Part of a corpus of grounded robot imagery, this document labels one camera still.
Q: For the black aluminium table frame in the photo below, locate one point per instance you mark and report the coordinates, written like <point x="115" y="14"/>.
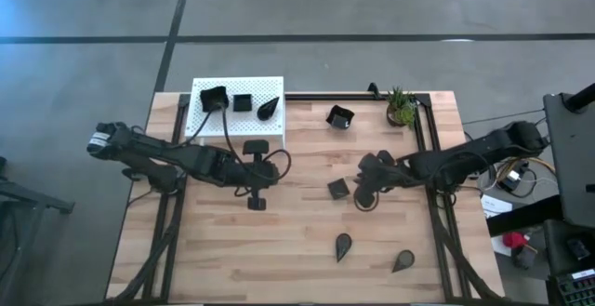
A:
<point x="325" y="97"/>

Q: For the black teardrop plate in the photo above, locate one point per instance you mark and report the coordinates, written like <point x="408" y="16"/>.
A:
<point x="404" y="259"/>
<point x="267" y="110"/>
<point x="343" y="244"/>

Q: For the black wavy square plate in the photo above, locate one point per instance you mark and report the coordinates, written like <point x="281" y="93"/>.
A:
<point x="339" y="117"/>
<point x="211" y="97"/>

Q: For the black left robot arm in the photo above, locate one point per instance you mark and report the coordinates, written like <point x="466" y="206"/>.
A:
<point x="153" y="150"/>

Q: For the black case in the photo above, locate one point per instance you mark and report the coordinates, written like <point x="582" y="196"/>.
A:
<point x="572" y="248"/>

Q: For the grey metal stand plate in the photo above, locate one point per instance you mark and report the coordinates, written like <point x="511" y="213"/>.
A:
<point x="572" y="157"/>

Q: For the black clamp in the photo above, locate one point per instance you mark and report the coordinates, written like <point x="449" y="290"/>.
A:
<point x="374" y="89"/>

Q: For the black stand pole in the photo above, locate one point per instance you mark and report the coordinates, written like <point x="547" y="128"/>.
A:
<point x="581" y="99"/>

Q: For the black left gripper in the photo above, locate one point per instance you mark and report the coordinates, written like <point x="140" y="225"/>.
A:
<point x="241" y="173"/>

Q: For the black tripod stand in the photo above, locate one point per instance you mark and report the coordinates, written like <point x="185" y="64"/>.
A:
<point x="28" y="199"/>

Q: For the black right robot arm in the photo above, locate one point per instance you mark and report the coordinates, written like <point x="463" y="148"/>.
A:
<point x="483" y="150"/>

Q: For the small electronics box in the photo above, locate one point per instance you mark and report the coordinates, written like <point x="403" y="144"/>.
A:
<point x="512" y="179"/>

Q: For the white perforated shelf riser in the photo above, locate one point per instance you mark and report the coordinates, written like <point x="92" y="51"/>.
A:
<point x="260" y="124"/>

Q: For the white paper sheet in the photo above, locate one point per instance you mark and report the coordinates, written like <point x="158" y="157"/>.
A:
<point x="495" y="206"/>

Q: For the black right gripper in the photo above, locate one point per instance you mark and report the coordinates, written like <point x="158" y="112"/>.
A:
<point x="390" y="171"/>

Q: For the red cloth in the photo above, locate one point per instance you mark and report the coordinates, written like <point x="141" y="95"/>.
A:
<point x="513" y="239"/>

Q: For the potted green succulent plant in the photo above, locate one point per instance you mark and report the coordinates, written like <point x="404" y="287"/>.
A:
<point x="400" y="110"/>

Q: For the black small square plate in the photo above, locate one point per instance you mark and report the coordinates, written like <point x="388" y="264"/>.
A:
<point x="338" y="189"/>
<point x="242" y="102"/>

